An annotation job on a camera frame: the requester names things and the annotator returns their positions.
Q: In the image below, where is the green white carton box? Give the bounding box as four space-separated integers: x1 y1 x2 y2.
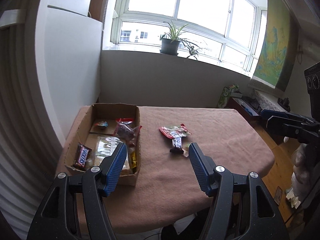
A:
217 84 239 108

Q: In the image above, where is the snickers bar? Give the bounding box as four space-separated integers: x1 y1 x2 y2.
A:
170 137 184 154
73 143 92 169

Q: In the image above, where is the white lace cloth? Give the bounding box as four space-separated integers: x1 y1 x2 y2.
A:
252 89 286 112

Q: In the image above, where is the potted spider plant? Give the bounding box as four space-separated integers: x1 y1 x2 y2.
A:
159 20 201 61

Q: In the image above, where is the dark dried fruit bag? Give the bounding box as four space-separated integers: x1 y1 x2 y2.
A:
113 118 142 146

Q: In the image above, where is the gloved right hand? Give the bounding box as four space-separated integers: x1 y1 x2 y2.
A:
291 144 319 205

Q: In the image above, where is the white window frame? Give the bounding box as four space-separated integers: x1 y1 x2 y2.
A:
103 0 267 76

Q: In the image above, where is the dark wooden side cabinet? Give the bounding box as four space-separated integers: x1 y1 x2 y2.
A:
225 98 284 145

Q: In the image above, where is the red silver snack pouch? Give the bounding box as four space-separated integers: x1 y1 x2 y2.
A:
159 124 191 139

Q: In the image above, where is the brown cardboard box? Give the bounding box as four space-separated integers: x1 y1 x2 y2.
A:
61 103 141 186

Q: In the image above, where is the yellow green wall map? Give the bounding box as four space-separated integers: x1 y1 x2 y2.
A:
249 0 299 96

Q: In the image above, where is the black camera on cabinet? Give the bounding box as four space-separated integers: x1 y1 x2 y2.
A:
277 98 291 112

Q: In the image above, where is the white cabinet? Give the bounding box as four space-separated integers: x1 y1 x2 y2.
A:
25 0 102 147

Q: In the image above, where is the yellow candy packet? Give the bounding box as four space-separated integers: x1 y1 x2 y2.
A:
129 150 137 170

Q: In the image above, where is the clear cracker pack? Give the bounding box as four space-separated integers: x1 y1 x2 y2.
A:
85 134 122 167

